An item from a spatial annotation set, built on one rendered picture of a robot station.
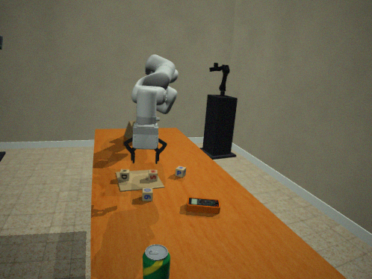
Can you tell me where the green soda can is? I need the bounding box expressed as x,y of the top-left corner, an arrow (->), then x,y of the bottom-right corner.
143,244 -> 170,279

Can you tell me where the beige mat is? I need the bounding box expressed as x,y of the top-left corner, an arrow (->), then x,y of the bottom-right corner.
116,170 -> 164,192

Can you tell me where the orange pocket multimeter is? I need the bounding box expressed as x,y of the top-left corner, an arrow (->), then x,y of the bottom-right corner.
187,197 -> 220,214

